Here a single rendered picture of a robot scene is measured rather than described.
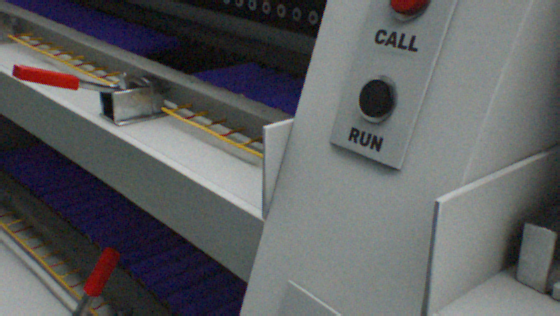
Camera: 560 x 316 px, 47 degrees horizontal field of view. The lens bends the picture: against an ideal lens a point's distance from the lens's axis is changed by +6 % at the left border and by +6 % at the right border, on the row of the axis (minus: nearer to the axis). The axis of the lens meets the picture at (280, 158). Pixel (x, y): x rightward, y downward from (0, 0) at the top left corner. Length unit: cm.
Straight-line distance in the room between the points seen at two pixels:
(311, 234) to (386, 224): 4
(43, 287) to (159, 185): 24
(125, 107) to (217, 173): 11
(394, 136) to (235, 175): 13
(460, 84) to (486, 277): 8
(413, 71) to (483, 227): 7
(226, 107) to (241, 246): 11
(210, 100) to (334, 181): 17
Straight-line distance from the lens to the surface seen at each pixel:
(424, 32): 26
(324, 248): 28
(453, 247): 25
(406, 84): 26
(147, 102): 45
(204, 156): 38
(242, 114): 39
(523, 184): 28
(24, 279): 63
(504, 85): 24
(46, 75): 42
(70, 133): 49
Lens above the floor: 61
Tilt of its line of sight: 10 degrees down
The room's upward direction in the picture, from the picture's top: 16 degrees clockwise
